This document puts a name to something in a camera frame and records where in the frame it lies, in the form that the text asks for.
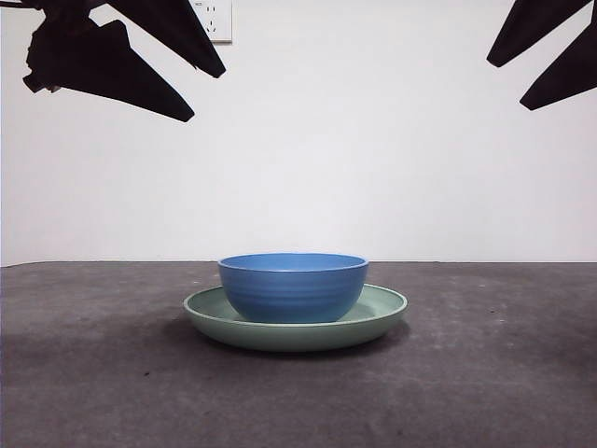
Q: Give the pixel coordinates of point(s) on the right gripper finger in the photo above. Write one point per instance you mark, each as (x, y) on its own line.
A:
(536, 28)
(571, 77)

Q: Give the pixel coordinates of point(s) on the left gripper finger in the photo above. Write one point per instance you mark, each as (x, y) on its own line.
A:
(177, 28)
(102, 65)

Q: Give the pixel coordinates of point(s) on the blue ribbed bowl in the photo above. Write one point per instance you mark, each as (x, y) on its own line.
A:
(294, 294)

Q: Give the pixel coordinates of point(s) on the green round plate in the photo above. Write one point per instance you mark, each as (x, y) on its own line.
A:
(298, 338)

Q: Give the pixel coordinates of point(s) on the white wall socket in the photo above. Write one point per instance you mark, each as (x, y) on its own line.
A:
(221, 23)

